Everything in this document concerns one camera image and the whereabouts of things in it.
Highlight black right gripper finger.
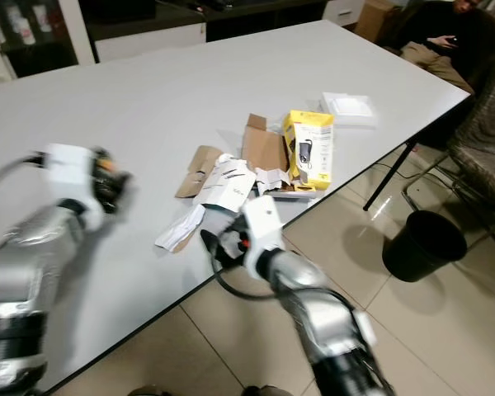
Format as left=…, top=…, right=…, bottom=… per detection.
left=200, top=230, right=229, bottom=267

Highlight black rubbish bin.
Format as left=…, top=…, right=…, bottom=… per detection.
left=381, top=210, right=469, bottom=283

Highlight long white paper scrap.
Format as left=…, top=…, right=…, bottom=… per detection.
left=154, top=203, right=208, bottom=253

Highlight torn white printed carton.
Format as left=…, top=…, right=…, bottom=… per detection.
left=197, top=153, right=259, bottom=213

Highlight small crumpled white paper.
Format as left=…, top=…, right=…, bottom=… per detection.
left=252, top=167, right=295, bottom=200

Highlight flat brown cardboard piece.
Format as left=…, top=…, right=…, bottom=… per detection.
left=176, top=145, right=224, bottom=200

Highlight open brown cardboard box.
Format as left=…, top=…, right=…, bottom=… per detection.
left=242, top=114, right=292, bottom=175

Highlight white table with black legs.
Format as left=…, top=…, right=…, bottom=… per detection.
left=0, top=18, right=472, bottom=394

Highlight yellow product box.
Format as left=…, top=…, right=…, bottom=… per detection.
left=283, top=110, right=336, bottom=191

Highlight low white cabinet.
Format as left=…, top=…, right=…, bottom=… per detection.
left=92, top=21, right=208, bottom=64

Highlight white shelf cabinet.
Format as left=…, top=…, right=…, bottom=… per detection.
left=0, top=0, right=97, bottom=85

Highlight flat white box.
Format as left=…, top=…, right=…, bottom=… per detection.
left=319, top=92, right=380, bottom=128

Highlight brown cardboard box by armchair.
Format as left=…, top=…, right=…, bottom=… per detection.
left=353, top=0, right=398, bottom=42

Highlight brown checked fabric chair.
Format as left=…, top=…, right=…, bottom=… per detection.
left=403, top=70, right=495, bottom=250

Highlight seated person in khaki trousers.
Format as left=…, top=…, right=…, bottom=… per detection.
left=396, top=0, right=489, bottom=95

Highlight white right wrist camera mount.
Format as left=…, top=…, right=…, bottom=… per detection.
left=238, top=195, right=285, bottom=275

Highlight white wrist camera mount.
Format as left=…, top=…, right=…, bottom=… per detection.
left=45, top=143, right=106, bottom=233
left=238, top=195, right=285, bottom=275

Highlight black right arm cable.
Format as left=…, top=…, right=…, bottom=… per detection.
left=210, top=260, right=281, bottom=302

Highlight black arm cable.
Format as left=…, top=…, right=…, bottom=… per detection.
left=210, top=260, right=281, bottom=302
left=0, top=151, right=50, bottom=178

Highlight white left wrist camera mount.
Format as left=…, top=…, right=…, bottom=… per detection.
left=45, top=143, right=106, bottom=233

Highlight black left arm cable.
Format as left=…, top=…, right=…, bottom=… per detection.
left=0, top=151, right=50, bottom=178

